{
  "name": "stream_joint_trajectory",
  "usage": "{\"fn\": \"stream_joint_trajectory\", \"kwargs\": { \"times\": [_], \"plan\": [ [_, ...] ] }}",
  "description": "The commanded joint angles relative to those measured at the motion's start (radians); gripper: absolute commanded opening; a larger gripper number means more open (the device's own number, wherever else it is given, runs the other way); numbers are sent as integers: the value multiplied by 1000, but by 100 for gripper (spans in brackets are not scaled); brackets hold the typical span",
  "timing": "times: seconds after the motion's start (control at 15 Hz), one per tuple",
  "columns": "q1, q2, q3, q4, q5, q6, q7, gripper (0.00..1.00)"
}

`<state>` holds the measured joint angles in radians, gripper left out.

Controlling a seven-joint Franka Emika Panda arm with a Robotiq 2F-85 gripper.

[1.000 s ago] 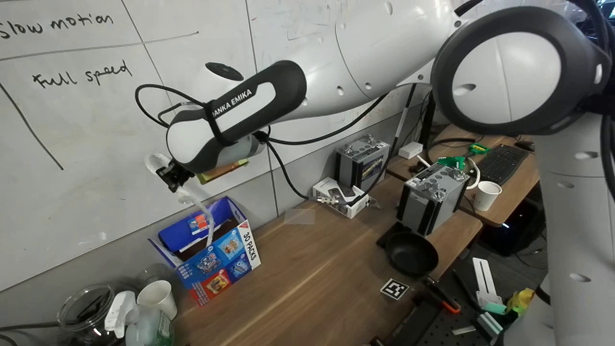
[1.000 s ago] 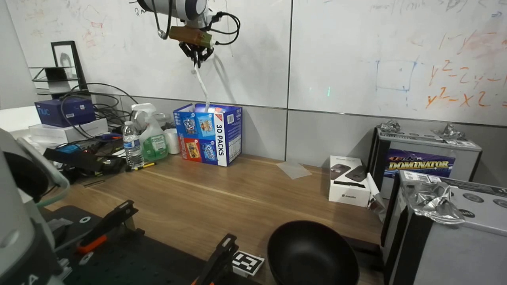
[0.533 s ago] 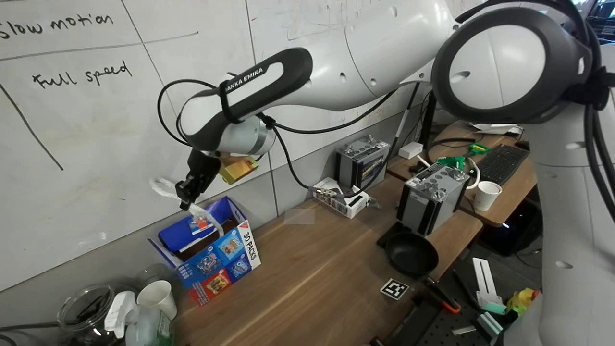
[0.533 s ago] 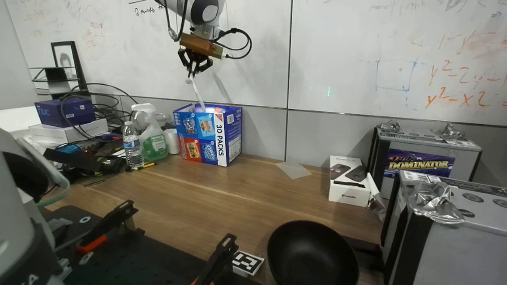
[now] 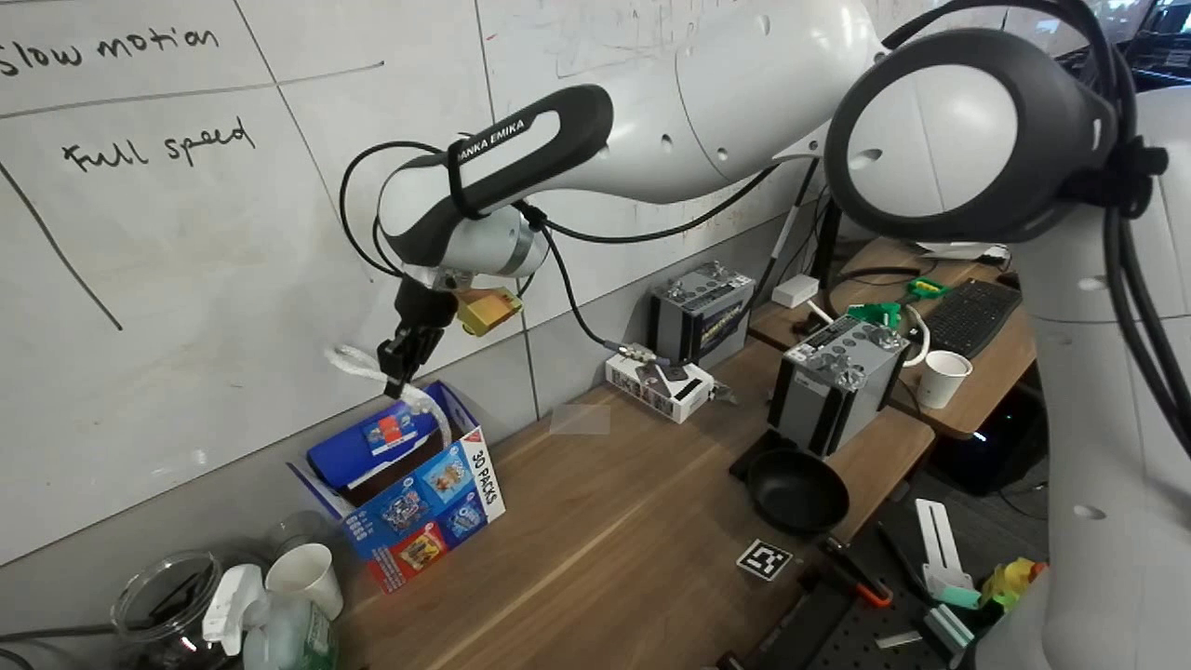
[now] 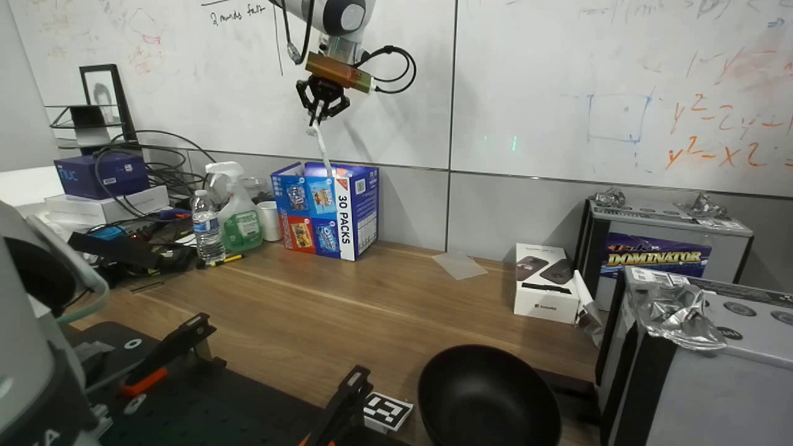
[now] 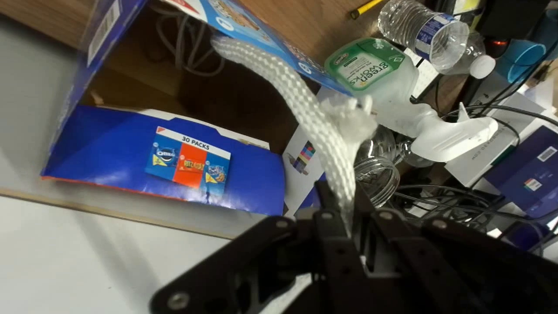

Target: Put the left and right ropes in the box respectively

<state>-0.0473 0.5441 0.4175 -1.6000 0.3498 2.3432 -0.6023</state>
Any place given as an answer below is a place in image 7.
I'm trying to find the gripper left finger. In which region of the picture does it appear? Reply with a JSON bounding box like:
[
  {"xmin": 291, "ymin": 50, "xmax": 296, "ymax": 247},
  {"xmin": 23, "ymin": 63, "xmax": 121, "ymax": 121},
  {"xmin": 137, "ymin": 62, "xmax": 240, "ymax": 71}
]
[{"xmin": 150, "ymin": 180, "xmax": 372, "ymax": 314}]

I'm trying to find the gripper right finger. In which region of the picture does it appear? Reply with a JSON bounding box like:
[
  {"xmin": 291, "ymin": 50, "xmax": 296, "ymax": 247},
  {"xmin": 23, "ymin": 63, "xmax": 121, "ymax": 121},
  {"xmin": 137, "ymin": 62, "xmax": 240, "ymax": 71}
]
[{"xmin": 353, "ymin": 187, "xmax": 558, "ymax": 314}]

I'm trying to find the white braided rope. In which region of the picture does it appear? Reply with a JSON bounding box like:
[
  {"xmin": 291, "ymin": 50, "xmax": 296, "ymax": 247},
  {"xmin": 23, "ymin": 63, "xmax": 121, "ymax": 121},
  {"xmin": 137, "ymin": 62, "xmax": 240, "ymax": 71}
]
[{"xmin": 211, "ymin": 36, "xmax": 378, "ymax": 234}]

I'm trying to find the white flat box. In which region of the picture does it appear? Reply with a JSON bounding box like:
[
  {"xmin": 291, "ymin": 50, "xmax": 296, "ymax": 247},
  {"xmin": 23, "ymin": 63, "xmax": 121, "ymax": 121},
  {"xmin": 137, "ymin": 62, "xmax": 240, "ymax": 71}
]
[{"xmin": 444, "ymin": 91, "xmax": 546, "ymax": 188}]

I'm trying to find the dark blue flat box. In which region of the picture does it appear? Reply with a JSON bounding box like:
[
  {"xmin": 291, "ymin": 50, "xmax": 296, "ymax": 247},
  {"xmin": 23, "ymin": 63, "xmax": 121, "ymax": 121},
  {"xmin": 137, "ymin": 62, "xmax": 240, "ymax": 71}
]
[{"xmin": 483, "ymin": 125, "xmax": 558, "ymax": 219}]

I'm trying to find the blue cardboard snack box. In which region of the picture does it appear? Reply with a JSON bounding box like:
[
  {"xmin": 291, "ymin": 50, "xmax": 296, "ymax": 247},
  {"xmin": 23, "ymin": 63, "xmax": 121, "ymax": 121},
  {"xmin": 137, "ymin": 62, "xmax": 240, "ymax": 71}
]
[{"xmin": 41, "ymin": 0, "xmax": 354, "ymax": 217}]

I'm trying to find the clear glass jar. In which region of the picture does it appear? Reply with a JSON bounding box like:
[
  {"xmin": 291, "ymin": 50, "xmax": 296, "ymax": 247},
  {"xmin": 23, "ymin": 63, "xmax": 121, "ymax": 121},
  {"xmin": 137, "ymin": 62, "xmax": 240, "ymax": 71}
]
[{"xmin": 353, "ymin": 126, "xmax": 433, "ymax": 208}]

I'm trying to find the spray bottle with green label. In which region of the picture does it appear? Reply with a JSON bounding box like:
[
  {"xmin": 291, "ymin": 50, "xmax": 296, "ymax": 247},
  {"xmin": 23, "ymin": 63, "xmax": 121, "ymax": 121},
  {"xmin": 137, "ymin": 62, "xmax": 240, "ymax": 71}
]
[{"xmin": 324, "ymin": 37, "xmax": 499, "ymax": 163}]

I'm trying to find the blue plastic cup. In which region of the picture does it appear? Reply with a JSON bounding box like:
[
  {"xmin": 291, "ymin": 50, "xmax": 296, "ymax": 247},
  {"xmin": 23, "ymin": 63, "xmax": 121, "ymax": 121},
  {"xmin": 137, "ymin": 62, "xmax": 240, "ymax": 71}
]
[{"xmin": 495, "ymin": 39, "xmax": 547, "ymax": 84}]

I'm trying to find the clear plastic water bottle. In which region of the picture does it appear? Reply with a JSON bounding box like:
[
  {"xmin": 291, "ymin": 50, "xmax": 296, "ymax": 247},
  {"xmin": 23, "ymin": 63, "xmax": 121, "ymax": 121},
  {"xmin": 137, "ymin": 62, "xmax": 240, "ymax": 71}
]
[{"xmin": 377, "ymin": 0, "xmax": 497, "ymax": 79}]

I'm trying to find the black device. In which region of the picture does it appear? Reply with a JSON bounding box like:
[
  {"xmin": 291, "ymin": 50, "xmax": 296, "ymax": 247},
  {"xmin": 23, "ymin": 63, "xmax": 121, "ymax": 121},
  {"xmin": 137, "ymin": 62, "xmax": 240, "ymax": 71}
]
[{"xmin": 479, "ymin": 0, "xmax": 551, "ymax": 41}]

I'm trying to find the yellow pencil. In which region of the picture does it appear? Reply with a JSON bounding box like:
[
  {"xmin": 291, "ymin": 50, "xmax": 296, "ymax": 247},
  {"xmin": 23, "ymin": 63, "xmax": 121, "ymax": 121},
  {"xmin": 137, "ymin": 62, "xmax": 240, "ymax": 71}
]
[{"xmin": 350, "ymin": 0, "xmax": 385, "ymax": 20}]

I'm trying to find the bundle of black cables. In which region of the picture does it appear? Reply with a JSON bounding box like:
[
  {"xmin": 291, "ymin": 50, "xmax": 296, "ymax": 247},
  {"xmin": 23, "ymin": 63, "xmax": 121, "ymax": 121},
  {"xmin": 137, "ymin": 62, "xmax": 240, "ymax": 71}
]
[{"xmin": 390, "ymin": 183, "xmax": 558, "ymax": 256}]

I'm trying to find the coil of grey cable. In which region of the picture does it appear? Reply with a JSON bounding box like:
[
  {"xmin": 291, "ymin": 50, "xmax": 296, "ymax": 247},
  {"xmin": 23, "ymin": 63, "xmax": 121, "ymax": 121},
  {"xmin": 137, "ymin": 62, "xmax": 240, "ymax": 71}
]
[{"xmin": 150, "ymin": 3, "xmax": 226, "ymax": 78}]

